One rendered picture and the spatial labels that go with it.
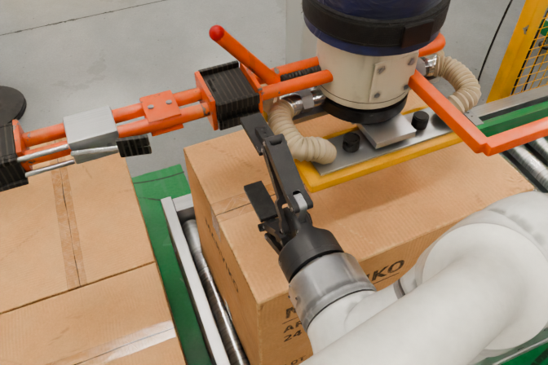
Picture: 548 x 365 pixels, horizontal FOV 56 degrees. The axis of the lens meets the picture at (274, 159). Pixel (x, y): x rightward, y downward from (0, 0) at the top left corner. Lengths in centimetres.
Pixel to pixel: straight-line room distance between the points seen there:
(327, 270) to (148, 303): 86
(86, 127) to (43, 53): 254
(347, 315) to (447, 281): 19
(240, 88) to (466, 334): 56
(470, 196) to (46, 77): 249
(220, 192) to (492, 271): 70
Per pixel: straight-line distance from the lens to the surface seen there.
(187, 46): 312
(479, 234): 46
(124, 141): 75
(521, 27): 188
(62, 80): 305
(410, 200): 102
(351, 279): 56
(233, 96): 79
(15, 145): 79
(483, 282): 37
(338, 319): 54
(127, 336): 134
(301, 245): 59
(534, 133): 83
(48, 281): 148
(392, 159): 89
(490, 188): 110
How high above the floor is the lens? 172
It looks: 46 degrees down
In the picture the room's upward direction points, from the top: straight up
